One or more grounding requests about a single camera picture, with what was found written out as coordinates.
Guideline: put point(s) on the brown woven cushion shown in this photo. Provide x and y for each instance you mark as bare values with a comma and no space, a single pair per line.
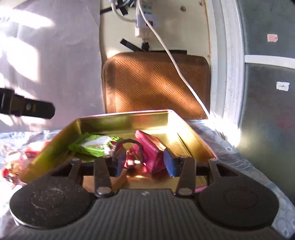
139,81

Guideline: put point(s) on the blue patterned bed sheet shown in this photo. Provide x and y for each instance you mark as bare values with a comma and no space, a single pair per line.
226,153

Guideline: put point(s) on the red cigarette box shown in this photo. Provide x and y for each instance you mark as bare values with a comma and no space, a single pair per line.
31,153

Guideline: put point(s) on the white window frame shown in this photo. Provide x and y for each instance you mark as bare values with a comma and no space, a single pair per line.
226,44

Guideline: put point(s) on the red candy wrappers pile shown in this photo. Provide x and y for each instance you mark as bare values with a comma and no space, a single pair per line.
127,153

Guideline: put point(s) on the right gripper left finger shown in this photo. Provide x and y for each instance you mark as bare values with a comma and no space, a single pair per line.
109,174

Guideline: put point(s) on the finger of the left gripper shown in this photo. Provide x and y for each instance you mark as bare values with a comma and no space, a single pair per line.
17,105

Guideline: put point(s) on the pink macaron biscuit tin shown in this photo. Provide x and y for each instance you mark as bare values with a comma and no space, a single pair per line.
166,125

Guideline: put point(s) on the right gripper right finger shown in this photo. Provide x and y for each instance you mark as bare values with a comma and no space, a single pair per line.
183,167

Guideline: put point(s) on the green snack packet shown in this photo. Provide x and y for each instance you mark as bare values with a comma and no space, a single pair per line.
95,145

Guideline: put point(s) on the magenta leather pouch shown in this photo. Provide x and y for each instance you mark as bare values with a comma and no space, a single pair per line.
153,151

